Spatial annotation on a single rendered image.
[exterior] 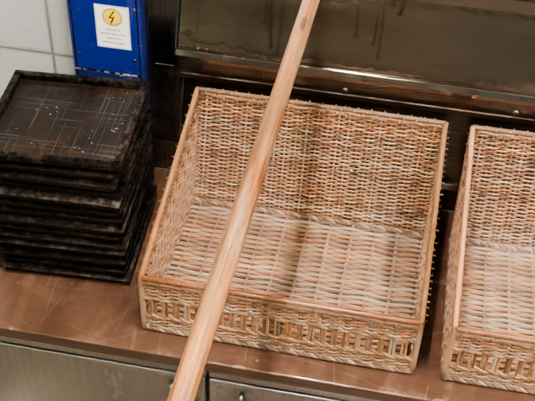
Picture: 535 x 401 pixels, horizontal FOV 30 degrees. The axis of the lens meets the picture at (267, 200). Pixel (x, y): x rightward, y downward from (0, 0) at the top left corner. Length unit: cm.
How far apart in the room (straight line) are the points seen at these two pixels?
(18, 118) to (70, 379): 55
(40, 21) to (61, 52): 8
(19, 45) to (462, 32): 97
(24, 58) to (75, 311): 60
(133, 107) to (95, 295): 40
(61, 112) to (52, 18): 26
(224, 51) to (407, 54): 38
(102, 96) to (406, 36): 63
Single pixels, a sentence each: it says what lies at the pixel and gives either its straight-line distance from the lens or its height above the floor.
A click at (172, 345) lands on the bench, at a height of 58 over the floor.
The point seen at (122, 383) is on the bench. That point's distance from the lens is 212.
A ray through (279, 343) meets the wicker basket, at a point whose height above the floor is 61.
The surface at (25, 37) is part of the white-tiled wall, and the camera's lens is 230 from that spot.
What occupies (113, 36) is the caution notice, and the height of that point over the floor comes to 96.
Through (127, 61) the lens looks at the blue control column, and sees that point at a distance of 220.
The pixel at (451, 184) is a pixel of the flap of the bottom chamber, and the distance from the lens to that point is 224.
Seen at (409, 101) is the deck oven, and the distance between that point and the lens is 216.
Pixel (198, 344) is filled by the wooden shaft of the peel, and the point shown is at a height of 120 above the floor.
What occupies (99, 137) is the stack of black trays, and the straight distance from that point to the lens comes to 199.
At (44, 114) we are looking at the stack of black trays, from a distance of 206.
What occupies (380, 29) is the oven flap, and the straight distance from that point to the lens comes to 207.
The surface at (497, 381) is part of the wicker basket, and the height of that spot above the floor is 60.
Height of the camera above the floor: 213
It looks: 42 degrees down
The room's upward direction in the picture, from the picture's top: 2 degrees clockwise
